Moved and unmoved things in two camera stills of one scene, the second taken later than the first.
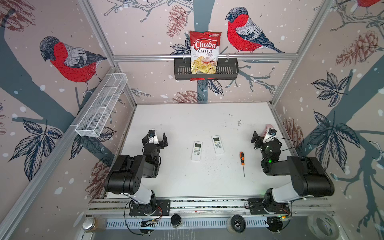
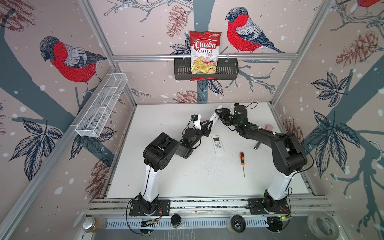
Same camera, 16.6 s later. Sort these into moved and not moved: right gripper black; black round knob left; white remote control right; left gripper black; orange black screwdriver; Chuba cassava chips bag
Moved: right gripper black; left gripper black
Not moved: Chuba cassava chips bag; orange black screwdriver; white remote control right; black round knob left
